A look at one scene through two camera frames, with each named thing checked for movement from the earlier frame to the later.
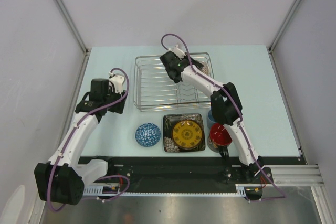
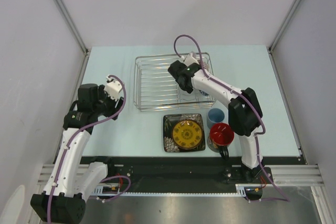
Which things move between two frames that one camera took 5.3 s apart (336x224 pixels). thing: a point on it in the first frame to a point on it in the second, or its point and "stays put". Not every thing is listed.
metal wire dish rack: [154, 91] stays put
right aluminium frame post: [270, 48] stays put
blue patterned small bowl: [147, 135] to [203, 93]
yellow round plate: [187, 134] stays put
